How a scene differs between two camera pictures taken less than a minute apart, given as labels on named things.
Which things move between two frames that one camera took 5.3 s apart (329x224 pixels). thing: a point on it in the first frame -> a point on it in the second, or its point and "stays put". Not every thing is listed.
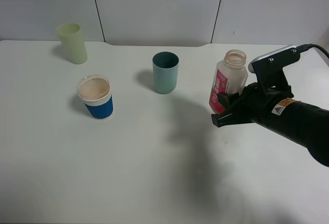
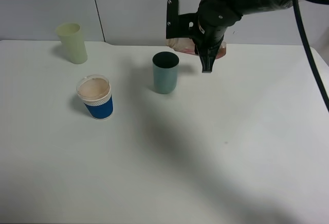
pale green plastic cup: (71, 35) stays put
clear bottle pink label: (232, 76) -> (187, 45)
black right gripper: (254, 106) -> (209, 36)
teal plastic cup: (165, 72) stays put
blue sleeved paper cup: (95, 91) stays put
